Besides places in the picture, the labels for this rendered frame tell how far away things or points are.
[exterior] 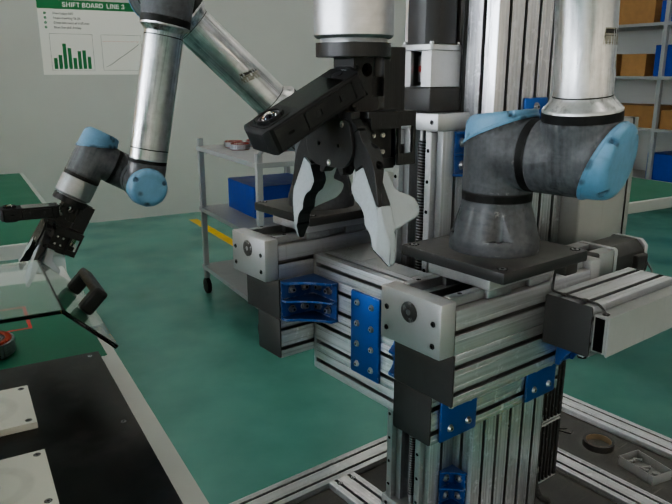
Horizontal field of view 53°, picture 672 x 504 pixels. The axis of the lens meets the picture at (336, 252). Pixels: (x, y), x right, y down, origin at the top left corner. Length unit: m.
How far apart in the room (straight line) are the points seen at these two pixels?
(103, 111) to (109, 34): 0.66
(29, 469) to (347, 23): 0.77
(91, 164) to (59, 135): 4.82
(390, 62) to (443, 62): 0.67
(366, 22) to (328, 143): 0.11
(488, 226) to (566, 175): 0.15
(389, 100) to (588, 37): 0.42
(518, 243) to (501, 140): 0.17
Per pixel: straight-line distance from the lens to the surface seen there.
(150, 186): 1.36
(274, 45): 6.86
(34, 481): 1.06
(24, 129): 6.27
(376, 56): 0.63
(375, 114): 0.63
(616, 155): 1.02
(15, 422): 1.22
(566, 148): 1.02
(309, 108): 0.60
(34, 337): 1.66
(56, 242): 1.52
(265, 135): 0.58
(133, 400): 1.30
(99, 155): 1.49
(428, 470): 1.55
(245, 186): 3.77
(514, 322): 1.16
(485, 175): 1.10
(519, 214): 1.11
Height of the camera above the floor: 1.33
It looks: 15 degrees down
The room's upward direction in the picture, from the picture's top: straight up
